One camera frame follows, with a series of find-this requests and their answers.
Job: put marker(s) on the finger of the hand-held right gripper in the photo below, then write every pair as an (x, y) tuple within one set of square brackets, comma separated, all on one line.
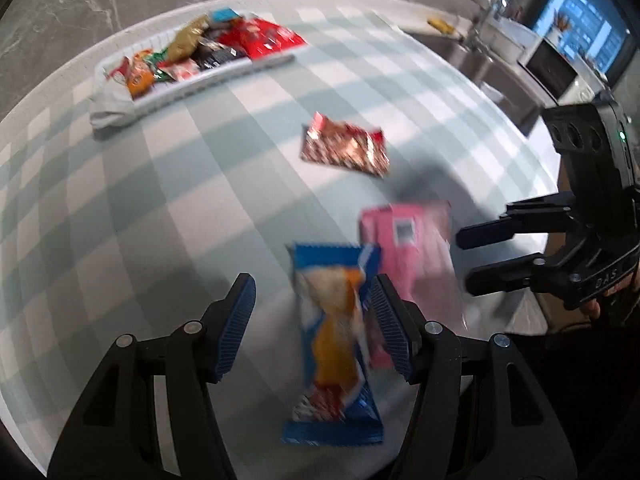
[(500, 275), (480, 235)]

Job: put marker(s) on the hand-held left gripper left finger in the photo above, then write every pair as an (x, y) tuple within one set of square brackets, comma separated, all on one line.
[(235, 325)]

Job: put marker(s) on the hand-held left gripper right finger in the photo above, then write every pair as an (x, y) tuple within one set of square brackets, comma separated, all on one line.
[(390, 330)]

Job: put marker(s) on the blue orange snack packet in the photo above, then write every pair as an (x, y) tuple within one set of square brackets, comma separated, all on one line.
[(330, 340)]

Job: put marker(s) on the pink snack packet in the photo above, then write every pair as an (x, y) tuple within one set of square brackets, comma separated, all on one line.
[(405, 250)]

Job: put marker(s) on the red checkered snack packet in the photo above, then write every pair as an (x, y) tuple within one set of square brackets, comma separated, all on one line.
[(345, 142)]

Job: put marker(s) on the white plastic tray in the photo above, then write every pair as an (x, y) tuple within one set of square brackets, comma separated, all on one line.
[(210, 80)]

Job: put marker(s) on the red white candy packet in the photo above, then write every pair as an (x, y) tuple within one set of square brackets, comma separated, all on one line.
[(182, 70)]

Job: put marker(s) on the green snack packet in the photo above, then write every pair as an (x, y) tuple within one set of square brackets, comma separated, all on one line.
[(160, 65)]

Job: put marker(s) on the black snack packet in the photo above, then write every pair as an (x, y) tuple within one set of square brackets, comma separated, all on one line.
[(215, 55)]

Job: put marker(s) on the gold snack packet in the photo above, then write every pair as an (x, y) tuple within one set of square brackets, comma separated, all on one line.
[(187, 40)]

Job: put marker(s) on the light blue snack packet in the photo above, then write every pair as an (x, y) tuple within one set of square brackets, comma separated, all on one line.
[(223, 15)]

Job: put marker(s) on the person's right hand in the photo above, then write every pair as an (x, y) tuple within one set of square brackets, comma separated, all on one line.
[(594, 307)]

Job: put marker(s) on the person's dark clothing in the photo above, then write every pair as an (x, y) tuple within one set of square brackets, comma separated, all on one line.
[(560, 360)]

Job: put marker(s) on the microwave oven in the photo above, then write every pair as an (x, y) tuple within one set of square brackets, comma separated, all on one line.
[(550, 67)]

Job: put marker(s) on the green white checkered tablecloth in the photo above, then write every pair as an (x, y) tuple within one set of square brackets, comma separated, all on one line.
[(150, 210)]

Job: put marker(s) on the small potted plant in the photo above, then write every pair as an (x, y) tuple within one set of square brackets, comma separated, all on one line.
[(557, 30)]

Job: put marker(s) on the window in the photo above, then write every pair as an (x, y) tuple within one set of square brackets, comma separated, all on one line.
[(585, 20)]

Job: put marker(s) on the stainless steel sink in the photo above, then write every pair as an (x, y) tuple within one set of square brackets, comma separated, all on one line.
[(475, 65)]

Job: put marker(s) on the chrome faucet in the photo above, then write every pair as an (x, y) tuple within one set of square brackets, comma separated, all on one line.
[(487, 15)]

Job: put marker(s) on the yellow sponge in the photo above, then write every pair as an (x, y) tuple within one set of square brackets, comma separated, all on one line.
[(442, 25)]

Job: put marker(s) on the white crumpled tissue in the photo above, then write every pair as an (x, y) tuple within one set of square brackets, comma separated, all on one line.
[(112, 107)]

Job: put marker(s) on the long red white snack packet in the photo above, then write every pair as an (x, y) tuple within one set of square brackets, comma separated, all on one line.
[(117, 71)]

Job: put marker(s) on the large red snack packet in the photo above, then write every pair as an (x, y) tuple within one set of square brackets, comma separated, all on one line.
[(260, 37)]

